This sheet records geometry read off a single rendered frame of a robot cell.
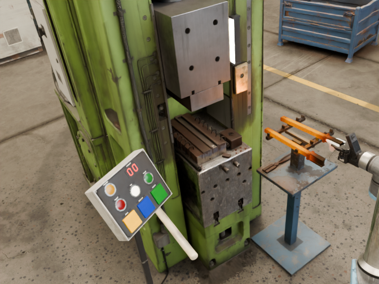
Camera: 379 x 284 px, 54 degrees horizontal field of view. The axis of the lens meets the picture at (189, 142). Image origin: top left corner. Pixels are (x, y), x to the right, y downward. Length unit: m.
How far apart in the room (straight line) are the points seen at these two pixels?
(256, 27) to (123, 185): 1.12
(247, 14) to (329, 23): 3.50
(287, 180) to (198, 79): 0.86
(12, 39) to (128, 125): 5.17
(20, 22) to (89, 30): 4.87
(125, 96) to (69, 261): 1.59
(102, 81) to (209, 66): 0.67
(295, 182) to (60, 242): 1.89
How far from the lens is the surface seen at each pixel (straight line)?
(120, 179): 1.71
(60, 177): 3.82
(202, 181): 2.09
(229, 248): 2.69
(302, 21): 5.73
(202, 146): 2.11
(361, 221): 3.15
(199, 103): 1.90
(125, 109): 1.87
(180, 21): 1.69
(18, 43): 6.97
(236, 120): 2.31
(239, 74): 2.16
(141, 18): 1.77
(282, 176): 2.32
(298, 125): 2.20
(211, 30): 1.80
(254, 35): 2.17
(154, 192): 1.80
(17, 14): 6.90
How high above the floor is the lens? 2.25
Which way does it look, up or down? 36 degrees down
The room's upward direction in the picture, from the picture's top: 7 degrees counter-clockwise
